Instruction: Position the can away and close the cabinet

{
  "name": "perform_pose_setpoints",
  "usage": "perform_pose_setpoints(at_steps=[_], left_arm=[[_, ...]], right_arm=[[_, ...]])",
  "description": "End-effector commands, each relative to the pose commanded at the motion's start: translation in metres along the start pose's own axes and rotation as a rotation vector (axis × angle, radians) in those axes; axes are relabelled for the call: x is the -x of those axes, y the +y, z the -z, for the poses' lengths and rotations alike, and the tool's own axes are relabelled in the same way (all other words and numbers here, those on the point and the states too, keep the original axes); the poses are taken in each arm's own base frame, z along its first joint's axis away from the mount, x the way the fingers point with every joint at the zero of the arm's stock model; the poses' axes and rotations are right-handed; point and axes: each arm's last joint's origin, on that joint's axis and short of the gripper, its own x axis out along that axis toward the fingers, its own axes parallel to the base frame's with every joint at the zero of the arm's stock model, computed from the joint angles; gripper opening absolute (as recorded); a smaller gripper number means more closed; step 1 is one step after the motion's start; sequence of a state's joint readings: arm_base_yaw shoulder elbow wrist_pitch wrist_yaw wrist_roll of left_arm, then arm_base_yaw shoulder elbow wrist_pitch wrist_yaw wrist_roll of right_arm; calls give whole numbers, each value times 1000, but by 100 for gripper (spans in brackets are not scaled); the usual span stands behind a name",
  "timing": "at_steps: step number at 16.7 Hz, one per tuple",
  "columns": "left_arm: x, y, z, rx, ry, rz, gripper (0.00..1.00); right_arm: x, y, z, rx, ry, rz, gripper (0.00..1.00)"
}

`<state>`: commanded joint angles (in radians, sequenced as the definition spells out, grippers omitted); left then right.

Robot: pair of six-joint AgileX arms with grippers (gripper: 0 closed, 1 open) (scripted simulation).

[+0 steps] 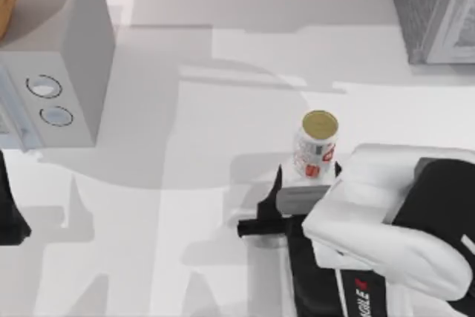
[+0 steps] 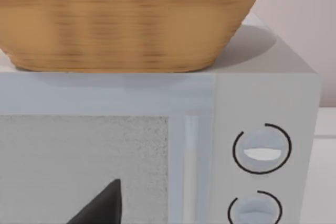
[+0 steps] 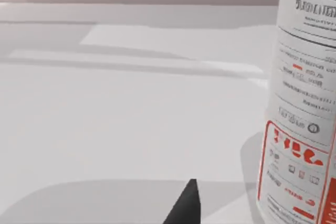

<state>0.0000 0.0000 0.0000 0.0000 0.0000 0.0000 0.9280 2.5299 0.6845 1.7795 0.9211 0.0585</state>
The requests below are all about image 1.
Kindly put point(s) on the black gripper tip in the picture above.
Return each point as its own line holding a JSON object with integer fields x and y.
{"x": 11, "y": 205}

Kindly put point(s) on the pale microwave oven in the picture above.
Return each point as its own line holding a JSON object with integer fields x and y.
{"x": 81, "y": 53}

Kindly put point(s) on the pale microwave knob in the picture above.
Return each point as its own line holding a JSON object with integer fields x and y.
{"x": 56, "y": 116}
{"x": 44, "y": 87}

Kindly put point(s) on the red and white can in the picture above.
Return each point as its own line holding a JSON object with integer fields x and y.
{"x": 316, "y": 146}

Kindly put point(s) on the grey cabinet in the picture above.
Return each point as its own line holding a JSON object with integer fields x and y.
{"x": 415, "y": 1}

